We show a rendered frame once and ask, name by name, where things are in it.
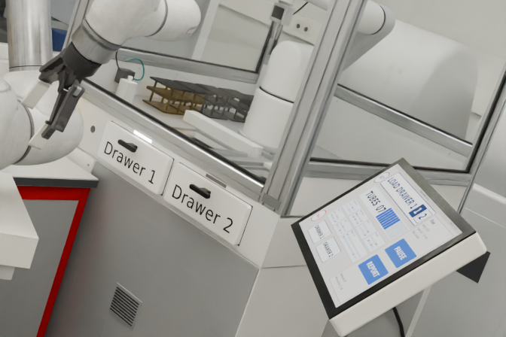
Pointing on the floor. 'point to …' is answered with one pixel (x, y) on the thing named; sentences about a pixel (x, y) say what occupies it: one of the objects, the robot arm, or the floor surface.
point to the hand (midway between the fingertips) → (32, 122)
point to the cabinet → (172, 276)
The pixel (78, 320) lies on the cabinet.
